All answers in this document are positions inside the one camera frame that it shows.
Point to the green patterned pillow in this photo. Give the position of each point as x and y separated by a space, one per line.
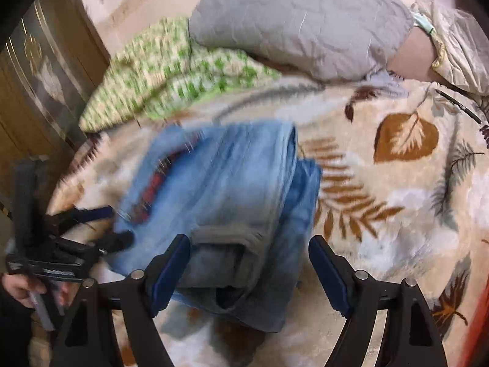
164 68

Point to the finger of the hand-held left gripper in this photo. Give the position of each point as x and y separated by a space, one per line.
114 241
93 213

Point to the beige leaf-print blanket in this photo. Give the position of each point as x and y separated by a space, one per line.
382 206

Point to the thin black pen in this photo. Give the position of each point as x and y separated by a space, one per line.
458 106

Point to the red cloth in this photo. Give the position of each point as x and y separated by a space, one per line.
477 332

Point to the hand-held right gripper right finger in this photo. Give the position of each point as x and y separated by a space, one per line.
330 275

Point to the grey quilted pillow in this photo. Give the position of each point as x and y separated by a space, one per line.
298 19

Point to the brown wooden wardrobe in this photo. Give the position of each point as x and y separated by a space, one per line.
49 68

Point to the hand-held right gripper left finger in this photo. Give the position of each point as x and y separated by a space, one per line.
168 271

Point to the blue denim pants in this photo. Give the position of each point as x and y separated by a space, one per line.
229 183

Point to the person's left hand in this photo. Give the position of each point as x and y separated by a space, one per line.
17 288

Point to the beige quilted cover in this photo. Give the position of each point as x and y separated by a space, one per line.
458 42

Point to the pink pillow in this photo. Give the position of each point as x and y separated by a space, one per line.
414 55

